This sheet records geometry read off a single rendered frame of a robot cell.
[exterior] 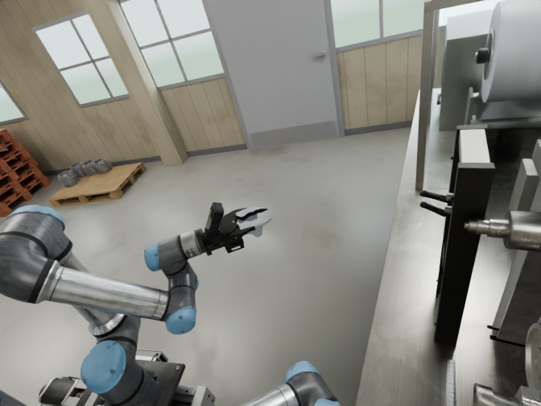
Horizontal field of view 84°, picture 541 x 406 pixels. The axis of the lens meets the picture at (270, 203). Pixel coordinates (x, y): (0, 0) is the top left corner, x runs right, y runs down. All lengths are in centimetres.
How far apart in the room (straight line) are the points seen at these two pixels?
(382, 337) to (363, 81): 325
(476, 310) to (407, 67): 316
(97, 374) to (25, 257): 39
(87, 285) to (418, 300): 89
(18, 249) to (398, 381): 92
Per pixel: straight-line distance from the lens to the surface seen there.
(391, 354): 95
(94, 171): 522
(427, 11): 120
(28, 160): 617
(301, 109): 394
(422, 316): 102
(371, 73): 386
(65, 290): 81
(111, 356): 103
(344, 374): 191
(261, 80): 391
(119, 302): 82
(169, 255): 88
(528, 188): 112
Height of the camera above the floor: 175
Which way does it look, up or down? 35 degrees down
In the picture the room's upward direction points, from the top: 17 degrees counter-clockwise
